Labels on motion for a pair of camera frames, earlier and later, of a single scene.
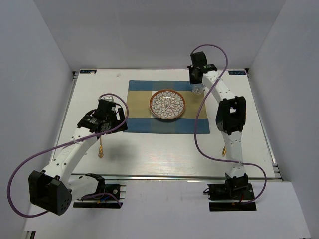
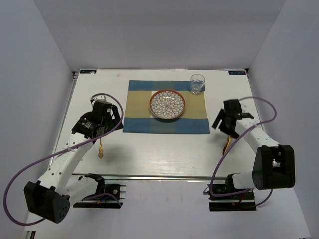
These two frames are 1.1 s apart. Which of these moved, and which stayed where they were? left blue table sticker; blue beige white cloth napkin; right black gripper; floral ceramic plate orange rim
Moved: right black gripper
Stayed: left blue table sticker; floral ceramic plate orange rim; blue beige white cloth napkin
